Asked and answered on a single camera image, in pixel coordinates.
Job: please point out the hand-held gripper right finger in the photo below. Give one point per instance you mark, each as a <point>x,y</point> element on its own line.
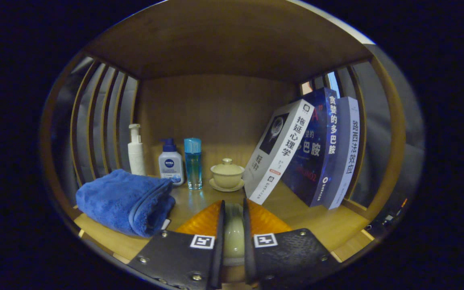
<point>249,249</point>

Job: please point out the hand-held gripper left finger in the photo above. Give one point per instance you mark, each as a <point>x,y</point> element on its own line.
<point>218,249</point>

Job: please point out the pale green dish scrubber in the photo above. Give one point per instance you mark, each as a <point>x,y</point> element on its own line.
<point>234,237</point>

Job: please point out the wooden countertop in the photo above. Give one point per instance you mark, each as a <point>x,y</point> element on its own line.
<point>316,225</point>

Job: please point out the wooden cabinet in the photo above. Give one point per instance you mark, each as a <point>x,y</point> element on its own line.
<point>216,108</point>

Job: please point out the beige lidded teacup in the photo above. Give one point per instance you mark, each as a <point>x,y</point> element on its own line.
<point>227,175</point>

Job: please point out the clear blue bottle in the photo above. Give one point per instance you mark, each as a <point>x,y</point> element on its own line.
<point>193,169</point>

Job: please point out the white bottle with blue cap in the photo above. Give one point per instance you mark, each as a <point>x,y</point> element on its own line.
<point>171,167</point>

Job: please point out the white book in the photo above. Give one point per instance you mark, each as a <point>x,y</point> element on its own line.
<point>280,153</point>

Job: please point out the blue folded towel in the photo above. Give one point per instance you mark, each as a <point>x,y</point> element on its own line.
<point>123,201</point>

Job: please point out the dark blue book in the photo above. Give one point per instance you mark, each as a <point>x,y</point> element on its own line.
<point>316,161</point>

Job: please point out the white pump bottle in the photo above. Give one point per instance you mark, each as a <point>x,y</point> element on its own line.
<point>136,157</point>

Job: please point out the light purple book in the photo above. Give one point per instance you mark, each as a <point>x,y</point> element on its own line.
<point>346,161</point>

